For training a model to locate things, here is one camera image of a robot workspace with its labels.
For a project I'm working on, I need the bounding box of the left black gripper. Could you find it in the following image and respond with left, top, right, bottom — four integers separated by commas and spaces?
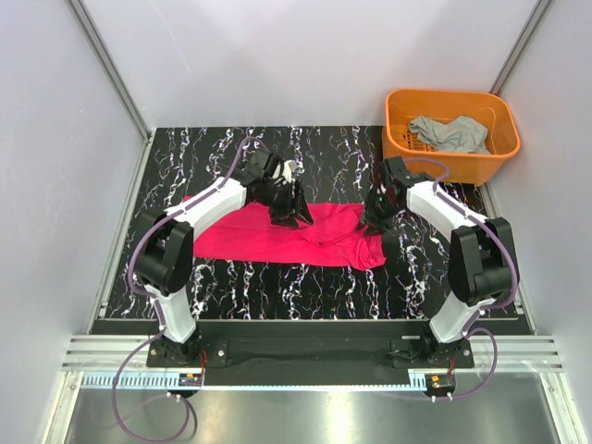
259, 180, 314, 230

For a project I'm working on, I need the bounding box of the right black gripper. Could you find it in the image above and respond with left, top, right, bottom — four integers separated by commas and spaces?
353, 189, 402, 239

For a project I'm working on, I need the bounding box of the pink t shirt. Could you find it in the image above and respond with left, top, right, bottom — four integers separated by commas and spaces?
193, 203, 386, 271

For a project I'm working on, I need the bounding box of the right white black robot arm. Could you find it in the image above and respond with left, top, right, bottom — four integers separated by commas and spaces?
356, 172, 519, 367

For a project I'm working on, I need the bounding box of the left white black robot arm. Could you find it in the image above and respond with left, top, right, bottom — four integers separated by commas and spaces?
128, 177, 314, 366

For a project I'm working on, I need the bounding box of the grey t shirt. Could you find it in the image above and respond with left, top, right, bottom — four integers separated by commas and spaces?
408, 116, 488, 154

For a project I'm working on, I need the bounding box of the orange plastic basket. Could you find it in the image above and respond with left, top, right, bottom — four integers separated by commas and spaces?
382, 88, 521, 186

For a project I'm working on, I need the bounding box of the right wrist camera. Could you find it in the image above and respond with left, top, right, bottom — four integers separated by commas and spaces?
376, 156, 432, 195

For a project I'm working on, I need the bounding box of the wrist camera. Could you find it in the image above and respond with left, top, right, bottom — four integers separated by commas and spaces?
376, 156, 432, 195
232, 148, 294, 187

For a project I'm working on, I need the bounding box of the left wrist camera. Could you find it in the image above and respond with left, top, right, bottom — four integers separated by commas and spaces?
232, 148, 294, 187

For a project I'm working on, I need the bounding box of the slotted white cable duct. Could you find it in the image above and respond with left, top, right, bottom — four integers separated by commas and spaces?
81, 371, 455, 393

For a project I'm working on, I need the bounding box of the right aluminium frame post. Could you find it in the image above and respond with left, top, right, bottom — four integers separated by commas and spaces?
489, 0, 555, 96

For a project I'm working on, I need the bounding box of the aluminium frame post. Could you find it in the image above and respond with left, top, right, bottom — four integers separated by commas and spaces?
65, 0, 152, 143
489, 0, 555, 96

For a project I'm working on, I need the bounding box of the left aluminium frame post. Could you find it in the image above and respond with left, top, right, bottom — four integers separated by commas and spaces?
65, 0, 152, 143

